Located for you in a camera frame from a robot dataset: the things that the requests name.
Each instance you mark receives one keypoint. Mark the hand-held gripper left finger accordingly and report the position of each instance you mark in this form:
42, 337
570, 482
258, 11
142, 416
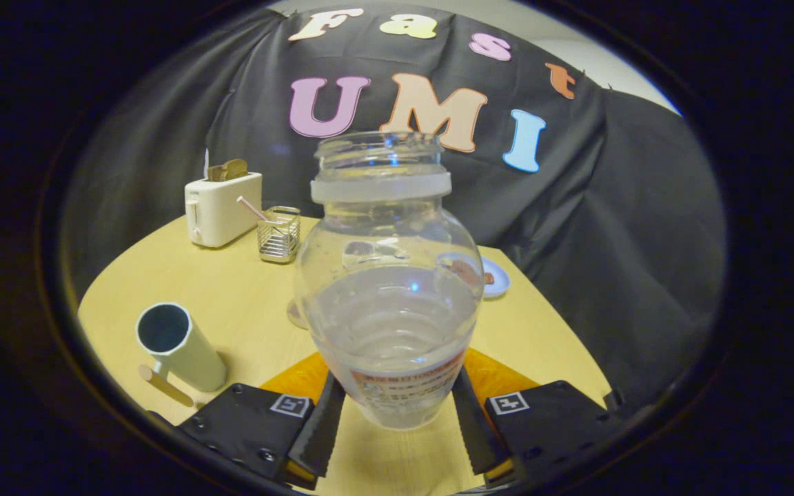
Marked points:
249, 420

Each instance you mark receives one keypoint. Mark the light wooden table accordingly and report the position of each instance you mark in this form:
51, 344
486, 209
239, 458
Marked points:
245, 296

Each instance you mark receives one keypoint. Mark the brown toast slice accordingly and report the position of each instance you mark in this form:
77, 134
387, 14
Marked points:
228, 169

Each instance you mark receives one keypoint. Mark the brown cookie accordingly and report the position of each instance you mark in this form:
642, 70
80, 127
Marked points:
489, 278

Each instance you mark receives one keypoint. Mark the clear plastic juice bottle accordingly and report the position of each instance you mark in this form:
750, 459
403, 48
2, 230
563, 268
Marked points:
390, 324

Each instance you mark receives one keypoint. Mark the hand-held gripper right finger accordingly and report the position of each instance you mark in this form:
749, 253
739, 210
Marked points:
555, 420

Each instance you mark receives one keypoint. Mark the blue plate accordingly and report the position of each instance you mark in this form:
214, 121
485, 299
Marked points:
499, 279

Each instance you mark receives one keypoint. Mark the white toaster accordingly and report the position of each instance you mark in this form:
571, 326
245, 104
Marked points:
221, 210

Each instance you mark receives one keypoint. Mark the round wooden coaster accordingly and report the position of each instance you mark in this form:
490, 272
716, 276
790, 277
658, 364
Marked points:
294, 315

